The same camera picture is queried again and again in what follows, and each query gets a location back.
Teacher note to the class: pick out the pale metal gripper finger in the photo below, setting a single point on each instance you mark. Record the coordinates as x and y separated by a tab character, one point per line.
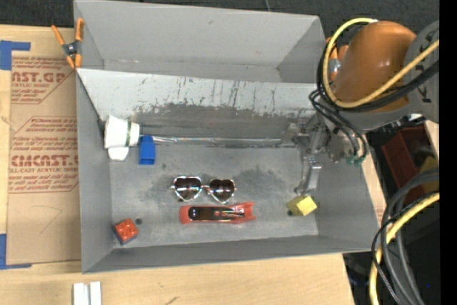
302	176
312	179

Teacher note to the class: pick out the yellow block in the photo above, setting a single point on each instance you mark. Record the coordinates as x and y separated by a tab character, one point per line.
303	205

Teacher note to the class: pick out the grey metal bin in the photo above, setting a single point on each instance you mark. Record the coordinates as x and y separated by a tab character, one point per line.
221	185

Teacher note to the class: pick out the heart-shaped sunglasses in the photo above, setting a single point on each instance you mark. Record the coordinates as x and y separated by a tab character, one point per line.
221	189

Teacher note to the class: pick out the red toy car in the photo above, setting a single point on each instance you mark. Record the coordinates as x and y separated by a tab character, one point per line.
210	213

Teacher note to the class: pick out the blue block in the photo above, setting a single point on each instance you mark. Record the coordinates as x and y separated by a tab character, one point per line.
146	151

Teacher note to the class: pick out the red toy brick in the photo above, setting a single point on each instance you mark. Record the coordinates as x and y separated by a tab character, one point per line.
125	230

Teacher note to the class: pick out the plain white cup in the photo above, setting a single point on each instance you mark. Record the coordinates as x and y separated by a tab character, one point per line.
118	153

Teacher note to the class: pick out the white cup with green band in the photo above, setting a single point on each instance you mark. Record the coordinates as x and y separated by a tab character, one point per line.
119	131

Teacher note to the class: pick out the brown cardboard board red print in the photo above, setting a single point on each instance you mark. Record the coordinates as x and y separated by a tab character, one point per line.
43	139

